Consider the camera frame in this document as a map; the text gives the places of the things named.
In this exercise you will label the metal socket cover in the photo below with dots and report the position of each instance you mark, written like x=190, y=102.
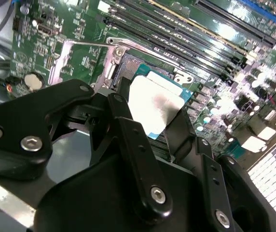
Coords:
x=59, y=60

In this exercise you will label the silver topped CPU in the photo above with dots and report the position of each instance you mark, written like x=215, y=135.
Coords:
x=152, y=96

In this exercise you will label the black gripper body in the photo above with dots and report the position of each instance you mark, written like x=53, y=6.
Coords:
x=92, y=205

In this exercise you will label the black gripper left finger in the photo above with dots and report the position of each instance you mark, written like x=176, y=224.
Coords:
x=19, y=120

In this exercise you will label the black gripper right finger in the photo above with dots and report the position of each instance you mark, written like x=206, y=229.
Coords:
x=209, y=154

